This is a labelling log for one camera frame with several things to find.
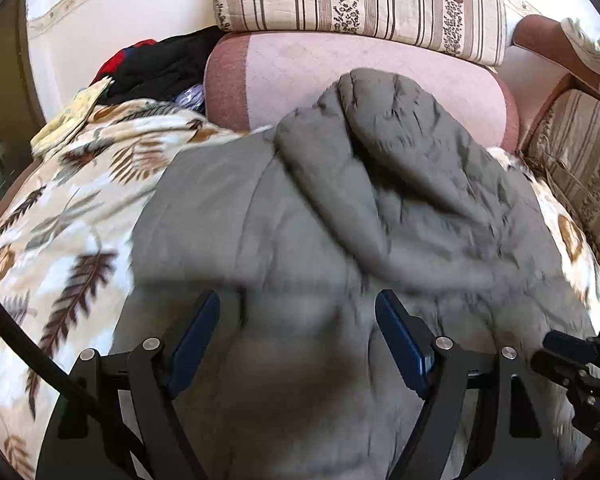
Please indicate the pink brown sofa cushion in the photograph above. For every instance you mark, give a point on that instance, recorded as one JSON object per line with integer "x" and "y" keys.
{"x": 540, "y": 40}

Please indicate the grey hooded puffer jacket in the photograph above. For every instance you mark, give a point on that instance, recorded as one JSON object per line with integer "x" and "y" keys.
{"x": 305, "y": 210}

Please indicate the cream cloth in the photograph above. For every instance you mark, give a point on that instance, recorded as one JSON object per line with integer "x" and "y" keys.
{"x": 595, "y": 55}

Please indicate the purple cloth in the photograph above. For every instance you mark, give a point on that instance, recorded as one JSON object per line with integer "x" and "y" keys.
{"x": 192, "y": 97}

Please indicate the long striped floral cushion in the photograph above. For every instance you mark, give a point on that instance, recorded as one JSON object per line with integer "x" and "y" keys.
{"x": 380, "y": 5}

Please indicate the black clothes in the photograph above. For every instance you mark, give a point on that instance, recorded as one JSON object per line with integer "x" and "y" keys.
{"x": 165, "y": 72}

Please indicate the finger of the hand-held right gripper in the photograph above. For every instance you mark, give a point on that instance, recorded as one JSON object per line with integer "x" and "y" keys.
{"x": 570, "y": 346}
{"x": 555, "y": 367}

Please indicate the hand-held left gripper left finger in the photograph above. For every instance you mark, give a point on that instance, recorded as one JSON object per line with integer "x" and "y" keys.
{"x": 195, "y": 345}

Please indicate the wooden door with glass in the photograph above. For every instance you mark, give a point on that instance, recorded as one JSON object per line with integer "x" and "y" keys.
{"x": 0, "y": 135}

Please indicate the square striped floral cushion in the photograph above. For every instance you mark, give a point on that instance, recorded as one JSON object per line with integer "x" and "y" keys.
{"x": 585, "y": 160}

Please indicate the leaf print blanket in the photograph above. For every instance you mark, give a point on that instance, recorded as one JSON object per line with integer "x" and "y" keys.
{"x": 55, "y": 220}

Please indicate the red cloth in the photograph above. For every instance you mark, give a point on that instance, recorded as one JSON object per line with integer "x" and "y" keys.
{"x": 117, "y": 60}

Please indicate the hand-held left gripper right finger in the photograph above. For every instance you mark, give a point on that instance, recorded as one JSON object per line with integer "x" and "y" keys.
{"x": 405, "y": 345}

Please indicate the pink bolster cushion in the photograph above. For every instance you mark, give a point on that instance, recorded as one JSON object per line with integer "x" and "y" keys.
{"x": 280, "y": 75}

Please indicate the pale yellow cloth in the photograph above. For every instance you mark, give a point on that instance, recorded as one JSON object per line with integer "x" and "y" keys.
{"x": 75, "y": 115}

